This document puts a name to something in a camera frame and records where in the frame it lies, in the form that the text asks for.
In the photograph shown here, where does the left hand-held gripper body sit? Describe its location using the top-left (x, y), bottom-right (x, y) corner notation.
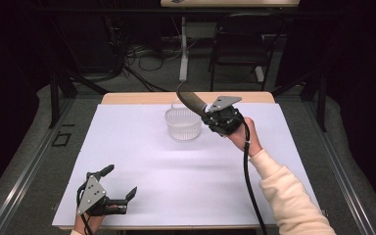
top-left (75, 171), bottom-right (128, 217)

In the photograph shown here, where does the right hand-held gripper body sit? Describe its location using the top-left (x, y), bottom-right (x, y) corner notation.
top-left (205, 95), bottom-right (246, 137)

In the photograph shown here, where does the white plastic basket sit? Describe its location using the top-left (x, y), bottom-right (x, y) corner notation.
top-left (164, 98), bottom-right (204, 142)

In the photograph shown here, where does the person's left hand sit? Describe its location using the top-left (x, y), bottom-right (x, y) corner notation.
top-left (73, 205), bottom-right (119, 234)

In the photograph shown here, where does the person's right hand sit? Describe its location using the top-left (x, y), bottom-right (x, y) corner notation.
top-left (226, 117), bottom-right (264, 158)

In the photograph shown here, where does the white table cover sheet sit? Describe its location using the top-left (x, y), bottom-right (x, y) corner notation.
top-left (52, 102), bottom-right (326, 228)

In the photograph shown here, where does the desk with white legs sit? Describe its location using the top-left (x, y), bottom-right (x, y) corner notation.
top-left (160, 0), bottom-right (301, 83)

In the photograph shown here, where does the black folding chair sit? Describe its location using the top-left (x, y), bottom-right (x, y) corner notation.
top-left (208, 13), bottom-right (287, 93)

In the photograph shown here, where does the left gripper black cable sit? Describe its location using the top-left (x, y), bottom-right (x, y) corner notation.
top-left (75, 182), bottom-right (95, 235)

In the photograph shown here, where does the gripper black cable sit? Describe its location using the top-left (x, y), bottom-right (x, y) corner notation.
top-left (75, 182), bottom-right (95, 235)
top-left (240, 118), bottom-right (269, 235)

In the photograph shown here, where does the metal floor rail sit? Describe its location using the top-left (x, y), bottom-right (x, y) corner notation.
top-left (0, 97), bottom-right (76, 235)
top-left (303, 99), bottom-right (376, 235)

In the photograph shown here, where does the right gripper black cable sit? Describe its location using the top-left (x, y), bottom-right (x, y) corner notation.
top-left (240, 118), bottom-right (269, 235)

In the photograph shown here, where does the black metal frame stand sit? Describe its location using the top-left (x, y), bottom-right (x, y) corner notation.
top-left (48, 69), bottom-right (110, 129)
top-left (269, 70), bottom-right (329, 133)

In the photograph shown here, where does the bundle of floor cables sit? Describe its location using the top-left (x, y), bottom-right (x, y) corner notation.
top-left (104, 16), bottom-right (184, 93)

